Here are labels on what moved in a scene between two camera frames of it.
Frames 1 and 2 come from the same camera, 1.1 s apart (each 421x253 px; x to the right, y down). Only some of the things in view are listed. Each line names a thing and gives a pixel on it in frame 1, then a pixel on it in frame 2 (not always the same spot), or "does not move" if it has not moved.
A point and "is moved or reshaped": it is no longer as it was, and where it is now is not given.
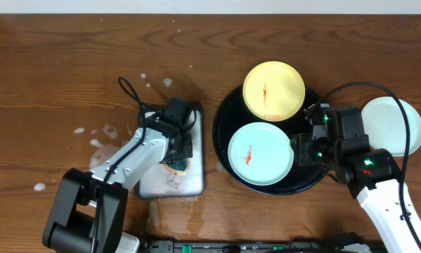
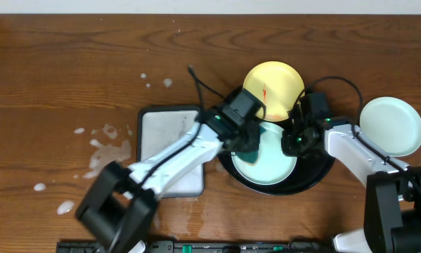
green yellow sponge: (179, 166) is moved or reshaped
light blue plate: (261, 153) does not move
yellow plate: (274, 91) does not move
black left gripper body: (183, 151) -> (247, 139)
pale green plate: (384, 124) does not move
